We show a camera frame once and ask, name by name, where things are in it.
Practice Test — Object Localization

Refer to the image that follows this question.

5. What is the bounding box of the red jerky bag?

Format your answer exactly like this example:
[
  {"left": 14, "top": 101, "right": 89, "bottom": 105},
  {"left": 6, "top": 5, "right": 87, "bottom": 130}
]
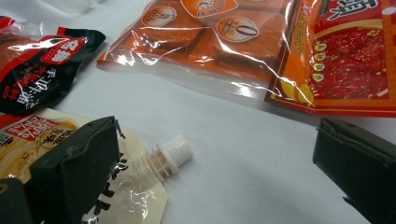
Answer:
[{"left": 264, "top": 0, "right": 396, "bottom": 119}]

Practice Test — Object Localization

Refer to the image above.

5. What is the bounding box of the black snack packet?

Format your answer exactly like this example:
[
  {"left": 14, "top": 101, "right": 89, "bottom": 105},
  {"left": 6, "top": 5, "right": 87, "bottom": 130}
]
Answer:
[{"left": 0, "top": 27, "right": 107, "bottom": 116}]

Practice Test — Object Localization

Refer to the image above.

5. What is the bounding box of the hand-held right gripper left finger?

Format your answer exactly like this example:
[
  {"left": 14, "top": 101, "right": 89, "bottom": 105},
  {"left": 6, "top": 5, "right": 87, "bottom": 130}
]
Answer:
[{"left": 24, "top": 116, "right": 126, "bottom": 224}]

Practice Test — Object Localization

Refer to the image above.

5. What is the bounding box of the cream spout pouch white cap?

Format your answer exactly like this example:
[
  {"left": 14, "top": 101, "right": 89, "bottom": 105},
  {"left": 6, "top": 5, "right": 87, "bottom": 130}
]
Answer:
[{"left": 0, "top": 107, "right": 194, "bottom": 224}]

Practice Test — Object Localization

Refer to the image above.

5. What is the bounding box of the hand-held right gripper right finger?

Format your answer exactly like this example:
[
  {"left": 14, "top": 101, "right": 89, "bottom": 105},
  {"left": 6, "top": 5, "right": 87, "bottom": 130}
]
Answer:
[{"left": 312, "top": 118, "right": 396, "bottom": 224}]

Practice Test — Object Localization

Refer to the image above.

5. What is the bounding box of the orange clear snack bag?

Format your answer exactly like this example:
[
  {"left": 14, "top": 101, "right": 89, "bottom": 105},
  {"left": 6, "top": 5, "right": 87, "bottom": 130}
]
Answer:
[{"left": 96, "top": 0, "right": 301, "bottom": 101}]

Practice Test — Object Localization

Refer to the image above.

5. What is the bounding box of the red and clear snack packet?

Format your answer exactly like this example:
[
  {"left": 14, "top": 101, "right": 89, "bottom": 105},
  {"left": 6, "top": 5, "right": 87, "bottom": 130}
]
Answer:
[{"left": 0, "top": 15, "right": 34, "bottom": 73}]

